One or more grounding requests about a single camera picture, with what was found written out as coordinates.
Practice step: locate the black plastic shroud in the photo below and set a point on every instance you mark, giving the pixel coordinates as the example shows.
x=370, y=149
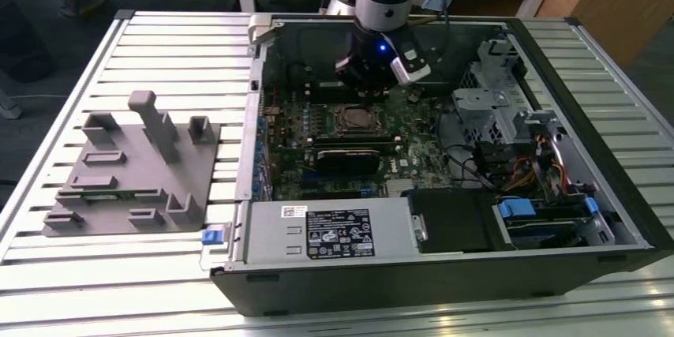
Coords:
x=453, y=222

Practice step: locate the grey metal disk bay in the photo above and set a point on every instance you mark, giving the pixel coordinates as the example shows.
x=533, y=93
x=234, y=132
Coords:
x=572, y=163

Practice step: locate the CPU socket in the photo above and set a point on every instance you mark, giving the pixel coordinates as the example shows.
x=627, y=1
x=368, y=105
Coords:
x=333, y=132

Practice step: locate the black PC case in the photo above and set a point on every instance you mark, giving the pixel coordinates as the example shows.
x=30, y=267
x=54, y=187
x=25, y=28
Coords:
x=369, y=289

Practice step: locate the green motherboard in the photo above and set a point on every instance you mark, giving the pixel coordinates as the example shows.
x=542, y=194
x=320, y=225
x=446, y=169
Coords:
x=421, y=147

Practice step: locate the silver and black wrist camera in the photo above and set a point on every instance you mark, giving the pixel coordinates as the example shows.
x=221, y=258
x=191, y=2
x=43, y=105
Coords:
x=413, y=68

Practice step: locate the black graphics card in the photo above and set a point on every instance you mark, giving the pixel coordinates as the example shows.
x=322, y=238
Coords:
x=348, y=163

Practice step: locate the metal drive cage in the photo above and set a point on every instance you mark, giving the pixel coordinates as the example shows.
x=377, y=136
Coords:
x=482, y=110

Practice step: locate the grey parts rack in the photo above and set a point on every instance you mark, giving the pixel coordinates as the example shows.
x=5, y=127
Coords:
x=147, y=195

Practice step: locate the blue case latch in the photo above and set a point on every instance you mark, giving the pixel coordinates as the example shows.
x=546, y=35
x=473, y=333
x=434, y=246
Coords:
x=213, y=235

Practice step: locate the CPU with silver top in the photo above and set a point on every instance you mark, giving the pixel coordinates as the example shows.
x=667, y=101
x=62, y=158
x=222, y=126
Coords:
x=358, y=120

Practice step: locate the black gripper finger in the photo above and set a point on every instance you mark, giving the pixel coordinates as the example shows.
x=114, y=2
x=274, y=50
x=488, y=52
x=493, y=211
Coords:
x=373, y=102

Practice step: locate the small silver heatsink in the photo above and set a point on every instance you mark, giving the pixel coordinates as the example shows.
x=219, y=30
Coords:
x=401, y=188

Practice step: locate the grey power supply unit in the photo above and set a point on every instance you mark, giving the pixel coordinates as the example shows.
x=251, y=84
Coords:
x=274, y=234

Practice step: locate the hard disk in blue carrier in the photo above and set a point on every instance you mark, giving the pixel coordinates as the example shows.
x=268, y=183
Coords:
x=516, y=208

